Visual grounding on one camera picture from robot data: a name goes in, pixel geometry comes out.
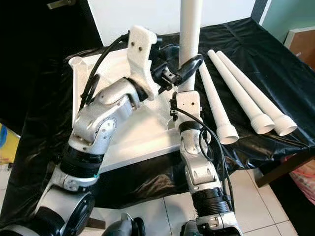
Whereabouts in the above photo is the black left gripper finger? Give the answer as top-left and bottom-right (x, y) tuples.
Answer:
(157, 43), (181, 63)
(176, 54), (204, 85)

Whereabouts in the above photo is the white plastic table top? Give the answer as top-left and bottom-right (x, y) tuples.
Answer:
(68, 47), (183, 174)

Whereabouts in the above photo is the black plastic cover sheet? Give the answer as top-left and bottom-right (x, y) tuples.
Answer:
(0, 17), (315, 229)

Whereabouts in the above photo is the brown wooden cabinet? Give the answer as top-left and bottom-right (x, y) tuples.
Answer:
(283, 27), (315, 69)

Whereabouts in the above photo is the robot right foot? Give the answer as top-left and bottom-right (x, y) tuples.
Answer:
(180, 220), (207, 236)

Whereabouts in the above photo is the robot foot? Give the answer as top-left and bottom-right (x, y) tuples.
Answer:
(106, 214), (146, 236)
(180, 220), (207, 236)

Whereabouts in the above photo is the dark wooden table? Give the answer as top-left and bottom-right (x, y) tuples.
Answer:
(256, 147), (315, 187)

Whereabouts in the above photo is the yellow plastic container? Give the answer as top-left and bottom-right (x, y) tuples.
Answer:
(0, 125), (20, 165)

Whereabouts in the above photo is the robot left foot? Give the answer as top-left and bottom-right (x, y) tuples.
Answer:
(106, 214), (146, 236)

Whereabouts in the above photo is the red plastic bag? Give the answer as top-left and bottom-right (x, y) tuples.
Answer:
(288, 157), (315, 205)

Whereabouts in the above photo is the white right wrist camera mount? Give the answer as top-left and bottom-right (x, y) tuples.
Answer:
(172, 91), (201, 128)

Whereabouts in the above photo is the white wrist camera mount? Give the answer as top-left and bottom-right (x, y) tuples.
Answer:
(126, 25), (162, 94)
(172, 91), (201, 128)

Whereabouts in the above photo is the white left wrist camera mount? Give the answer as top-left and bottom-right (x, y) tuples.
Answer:
(126, 25), (162, 94)

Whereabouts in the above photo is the brass door handle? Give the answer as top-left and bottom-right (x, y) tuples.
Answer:
(47, 0), (77, 9)

